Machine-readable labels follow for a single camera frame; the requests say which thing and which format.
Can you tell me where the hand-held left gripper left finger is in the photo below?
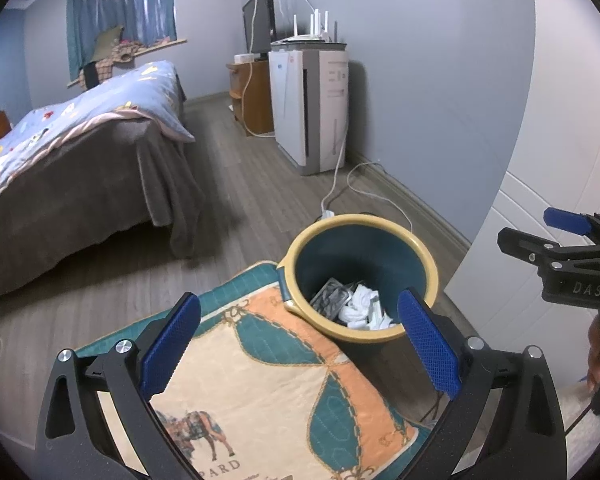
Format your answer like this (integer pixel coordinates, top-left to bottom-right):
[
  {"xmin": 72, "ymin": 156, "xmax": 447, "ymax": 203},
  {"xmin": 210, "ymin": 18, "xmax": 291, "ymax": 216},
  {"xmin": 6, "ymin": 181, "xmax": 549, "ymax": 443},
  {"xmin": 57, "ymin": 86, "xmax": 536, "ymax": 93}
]
[{"xmin": 34, "ymin": 291, "xmax": 202, "ymax": 480}]

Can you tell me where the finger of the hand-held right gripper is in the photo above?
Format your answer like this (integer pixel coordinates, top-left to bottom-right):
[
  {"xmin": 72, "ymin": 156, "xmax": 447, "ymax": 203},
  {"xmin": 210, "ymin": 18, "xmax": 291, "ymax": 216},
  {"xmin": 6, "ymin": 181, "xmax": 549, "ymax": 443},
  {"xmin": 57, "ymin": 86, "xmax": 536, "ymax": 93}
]
[
  {"xmin": 543, "ymin": 207, "xmax": 600, "ymax": 241},
  {"xmin": 497, "ymin": 227, "xmax": 600, "ymax": 269}
]

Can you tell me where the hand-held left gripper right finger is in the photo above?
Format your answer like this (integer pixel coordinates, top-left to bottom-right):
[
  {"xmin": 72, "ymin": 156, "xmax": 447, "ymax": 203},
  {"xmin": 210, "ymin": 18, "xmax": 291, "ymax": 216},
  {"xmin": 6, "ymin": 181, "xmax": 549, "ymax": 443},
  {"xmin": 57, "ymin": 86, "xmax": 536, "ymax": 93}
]
[{"xmin": 396, "ymin": 287, "xmax": 568, "ymax": 480}]

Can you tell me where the white tissue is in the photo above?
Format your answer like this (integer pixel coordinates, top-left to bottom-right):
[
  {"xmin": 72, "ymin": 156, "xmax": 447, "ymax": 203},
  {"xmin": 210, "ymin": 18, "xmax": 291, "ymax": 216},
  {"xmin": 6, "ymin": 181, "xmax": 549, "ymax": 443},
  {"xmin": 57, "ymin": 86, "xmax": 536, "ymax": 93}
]
[{"xmin": 337, "ymin": 284, "xmax": 381, "ymax": 327}]

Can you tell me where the teal bucket with yellow rim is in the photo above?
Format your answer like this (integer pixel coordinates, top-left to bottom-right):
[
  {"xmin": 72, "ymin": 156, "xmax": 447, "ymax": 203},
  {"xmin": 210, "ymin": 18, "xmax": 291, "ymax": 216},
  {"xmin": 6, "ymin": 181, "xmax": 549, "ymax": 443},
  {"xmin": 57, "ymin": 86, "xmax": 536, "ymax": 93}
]
[{"xmin": 276, "ymin": 214, "xmax": 440, "ymax": 345}]

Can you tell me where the person's right hand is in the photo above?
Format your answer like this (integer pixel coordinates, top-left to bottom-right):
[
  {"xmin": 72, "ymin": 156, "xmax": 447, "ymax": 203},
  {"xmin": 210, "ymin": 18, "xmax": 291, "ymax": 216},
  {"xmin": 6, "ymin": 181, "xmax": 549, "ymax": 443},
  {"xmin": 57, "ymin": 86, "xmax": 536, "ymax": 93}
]
[{"xmin": 586, "ymin": 311, "xmax": 600, "ymax": 392}]

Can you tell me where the white panelled door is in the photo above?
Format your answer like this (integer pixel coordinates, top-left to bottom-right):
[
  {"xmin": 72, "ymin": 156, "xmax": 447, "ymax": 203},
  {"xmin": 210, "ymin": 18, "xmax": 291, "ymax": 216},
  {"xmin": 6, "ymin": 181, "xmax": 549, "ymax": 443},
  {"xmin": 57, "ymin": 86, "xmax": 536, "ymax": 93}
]
[{"xmin": 445, "ymin": 110, "xmax": 600, "ymax": 480}]

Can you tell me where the teal and orange patterned mat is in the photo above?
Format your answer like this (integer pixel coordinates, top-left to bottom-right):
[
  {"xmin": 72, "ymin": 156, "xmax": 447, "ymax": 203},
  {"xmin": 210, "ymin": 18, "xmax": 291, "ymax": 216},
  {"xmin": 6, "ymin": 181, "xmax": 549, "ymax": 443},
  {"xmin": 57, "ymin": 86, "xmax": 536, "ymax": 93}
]
[{"xmin": 70, "ymin": 260, "xmax": 436, "ymax": 480}]

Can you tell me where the bed with grey blanket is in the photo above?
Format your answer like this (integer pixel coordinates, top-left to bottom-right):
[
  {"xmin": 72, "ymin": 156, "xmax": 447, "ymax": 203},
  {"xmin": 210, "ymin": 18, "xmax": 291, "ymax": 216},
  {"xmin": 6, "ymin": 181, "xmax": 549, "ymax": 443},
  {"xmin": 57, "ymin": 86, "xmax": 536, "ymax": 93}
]
[{"xmin": 0, "ymin": 77, "xmax": 206, "ymax": 306}]

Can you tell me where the wooden cabinet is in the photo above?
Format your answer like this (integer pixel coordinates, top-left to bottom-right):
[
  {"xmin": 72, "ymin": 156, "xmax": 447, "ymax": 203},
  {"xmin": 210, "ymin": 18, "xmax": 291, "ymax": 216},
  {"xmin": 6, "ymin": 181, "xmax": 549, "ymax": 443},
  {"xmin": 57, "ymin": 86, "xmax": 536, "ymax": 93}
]
[{"xmin": 226, "ymin": 60, "xmax": 275, "ymax": 137}]

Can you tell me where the blue printed duvet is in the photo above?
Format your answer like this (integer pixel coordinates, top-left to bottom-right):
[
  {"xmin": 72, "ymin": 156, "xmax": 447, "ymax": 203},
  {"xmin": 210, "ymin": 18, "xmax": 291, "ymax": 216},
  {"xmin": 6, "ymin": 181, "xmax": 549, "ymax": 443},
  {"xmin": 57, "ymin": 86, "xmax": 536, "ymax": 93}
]
[{"xmin": 0, "ymin": 60, "xmax": 197, "ymax": 213}]

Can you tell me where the white air purifier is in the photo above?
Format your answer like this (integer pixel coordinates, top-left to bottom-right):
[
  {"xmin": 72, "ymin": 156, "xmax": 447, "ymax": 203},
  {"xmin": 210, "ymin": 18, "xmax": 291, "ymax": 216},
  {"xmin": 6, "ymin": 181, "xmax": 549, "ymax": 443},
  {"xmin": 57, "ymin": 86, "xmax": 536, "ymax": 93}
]
[{"xmin": 267, "ymin": 42, "xmax": 351, "ymax": 177}]

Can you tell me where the plaid cloth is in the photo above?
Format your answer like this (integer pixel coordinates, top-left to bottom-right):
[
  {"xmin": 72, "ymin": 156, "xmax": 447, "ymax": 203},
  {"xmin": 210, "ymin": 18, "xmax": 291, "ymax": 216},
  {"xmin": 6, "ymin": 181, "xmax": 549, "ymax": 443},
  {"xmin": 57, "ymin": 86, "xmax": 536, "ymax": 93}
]
[{"xmin": 77, "ymin": 42, "xmax": 147, "ymax": 89}]

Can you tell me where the white router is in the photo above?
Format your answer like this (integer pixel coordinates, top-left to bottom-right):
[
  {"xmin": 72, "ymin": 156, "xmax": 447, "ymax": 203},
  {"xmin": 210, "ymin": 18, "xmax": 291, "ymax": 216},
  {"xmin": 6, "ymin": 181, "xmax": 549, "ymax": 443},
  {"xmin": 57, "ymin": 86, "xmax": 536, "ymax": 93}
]
[{"xmin": 271, "ymin": 8, "xmax": 339, "ymax": 45}]

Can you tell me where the window sill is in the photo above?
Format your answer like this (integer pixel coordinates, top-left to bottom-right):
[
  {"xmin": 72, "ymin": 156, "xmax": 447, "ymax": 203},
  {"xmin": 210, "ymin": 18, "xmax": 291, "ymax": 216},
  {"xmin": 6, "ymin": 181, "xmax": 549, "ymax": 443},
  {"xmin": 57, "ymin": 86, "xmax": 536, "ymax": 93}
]
[{"xmin": 67, "ymin": 36, "xmax": 187, "ymax": 89}]

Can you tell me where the olive pillow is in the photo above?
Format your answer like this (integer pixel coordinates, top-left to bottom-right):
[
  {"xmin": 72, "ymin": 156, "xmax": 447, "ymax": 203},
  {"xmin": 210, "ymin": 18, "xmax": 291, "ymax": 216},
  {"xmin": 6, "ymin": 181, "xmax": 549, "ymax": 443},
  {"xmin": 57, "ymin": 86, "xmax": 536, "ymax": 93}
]
[{"xmin": 91, "ymin": 25, "xmax": 126, "ymax": 64}]

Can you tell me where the black television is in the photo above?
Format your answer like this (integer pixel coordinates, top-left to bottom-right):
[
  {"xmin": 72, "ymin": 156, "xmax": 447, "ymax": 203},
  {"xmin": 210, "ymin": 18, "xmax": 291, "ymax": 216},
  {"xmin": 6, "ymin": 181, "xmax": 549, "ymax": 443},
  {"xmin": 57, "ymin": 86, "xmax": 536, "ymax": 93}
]
[{"xmin": 242, "ymin": 0, "xmax": 276, "ymax": 56}]

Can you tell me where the blue curtain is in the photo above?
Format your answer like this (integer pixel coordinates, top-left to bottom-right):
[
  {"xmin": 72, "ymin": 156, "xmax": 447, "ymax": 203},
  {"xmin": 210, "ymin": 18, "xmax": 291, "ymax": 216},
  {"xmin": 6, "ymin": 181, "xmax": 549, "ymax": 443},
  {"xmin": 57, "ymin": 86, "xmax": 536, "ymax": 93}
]
[{"xmin": 66, "ymin": 0, "xmax": 177, "ymax": 81}]

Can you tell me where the white power cable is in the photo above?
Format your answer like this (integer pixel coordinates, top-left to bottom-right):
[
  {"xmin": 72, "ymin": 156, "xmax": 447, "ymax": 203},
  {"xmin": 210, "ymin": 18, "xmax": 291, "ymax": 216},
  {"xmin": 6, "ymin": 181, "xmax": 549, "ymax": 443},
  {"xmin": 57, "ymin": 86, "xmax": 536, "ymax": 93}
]
[{"xmin": 321, "ymin": 125, "xmax": 416, "ymax": 234}]

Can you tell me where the white charger cable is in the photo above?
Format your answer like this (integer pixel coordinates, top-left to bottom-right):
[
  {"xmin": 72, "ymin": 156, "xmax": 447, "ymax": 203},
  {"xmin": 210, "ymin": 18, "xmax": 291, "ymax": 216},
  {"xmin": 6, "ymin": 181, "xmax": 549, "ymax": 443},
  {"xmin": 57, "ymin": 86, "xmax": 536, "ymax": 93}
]
[{"xmin": 275, "ymin": 0, "xmax": 317, "ymax": 37}]

